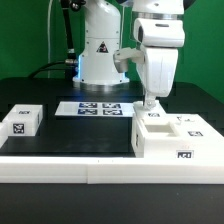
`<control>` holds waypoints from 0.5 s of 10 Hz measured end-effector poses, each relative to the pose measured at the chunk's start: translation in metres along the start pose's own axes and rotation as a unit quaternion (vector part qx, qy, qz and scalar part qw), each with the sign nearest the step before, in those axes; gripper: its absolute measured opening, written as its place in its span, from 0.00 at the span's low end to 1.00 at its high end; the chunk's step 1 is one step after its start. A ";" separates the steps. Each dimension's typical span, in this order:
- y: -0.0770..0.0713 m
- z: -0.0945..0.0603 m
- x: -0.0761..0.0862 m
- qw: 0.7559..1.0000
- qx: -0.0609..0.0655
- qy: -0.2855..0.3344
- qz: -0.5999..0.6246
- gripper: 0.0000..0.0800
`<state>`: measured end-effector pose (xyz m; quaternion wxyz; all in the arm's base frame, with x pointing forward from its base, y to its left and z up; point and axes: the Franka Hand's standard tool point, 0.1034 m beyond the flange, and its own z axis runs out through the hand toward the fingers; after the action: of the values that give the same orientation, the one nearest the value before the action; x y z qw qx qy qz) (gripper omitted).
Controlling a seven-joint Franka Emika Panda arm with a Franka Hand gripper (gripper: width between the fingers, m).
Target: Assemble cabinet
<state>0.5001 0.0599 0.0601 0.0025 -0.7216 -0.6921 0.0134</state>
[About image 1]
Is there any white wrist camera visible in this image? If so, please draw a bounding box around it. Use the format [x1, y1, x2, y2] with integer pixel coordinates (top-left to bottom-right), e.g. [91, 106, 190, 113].
[113, 47, 144, 73]

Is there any small white cabinet top box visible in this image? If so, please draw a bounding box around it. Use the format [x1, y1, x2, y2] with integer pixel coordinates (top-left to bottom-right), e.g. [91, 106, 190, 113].
[3, 104, 43, 136]

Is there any white cabinet body box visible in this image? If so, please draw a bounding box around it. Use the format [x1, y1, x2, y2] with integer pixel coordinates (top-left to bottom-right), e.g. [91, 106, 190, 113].
[131, 114, 224, 161]

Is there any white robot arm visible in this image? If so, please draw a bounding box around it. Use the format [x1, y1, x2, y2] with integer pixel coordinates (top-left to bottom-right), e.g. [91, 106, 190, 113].
[59, 0, 196, 109]

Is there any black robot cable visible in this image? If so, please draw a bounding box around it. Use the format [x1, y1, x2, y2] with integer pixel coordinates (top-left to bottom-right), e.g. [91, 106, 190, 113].
[27, 0, 81, 80]

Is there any white marker sheet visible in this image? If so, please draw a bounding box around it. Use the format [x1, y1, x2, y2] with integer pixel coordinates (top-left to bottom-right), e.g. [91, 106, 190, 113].
[55, 101, 134, 117]

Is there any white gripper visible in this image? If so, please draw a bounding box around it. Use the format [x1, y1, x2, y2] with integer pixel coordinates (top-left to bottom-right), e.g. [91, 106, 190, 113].
[133, 18, 185, 110]

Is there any white cabinet door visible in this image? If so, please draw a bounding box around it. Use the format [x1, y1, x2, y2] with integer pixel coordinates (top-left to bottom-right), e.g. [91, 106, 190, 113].
[168, 114, 224, 143]
[133, 100, 166, 119]

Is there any white thin cable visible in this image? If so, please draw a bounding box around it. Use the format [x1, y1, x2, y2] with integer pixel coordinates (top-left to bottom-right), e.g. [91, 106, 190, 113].
[47, 0, 54, 79]

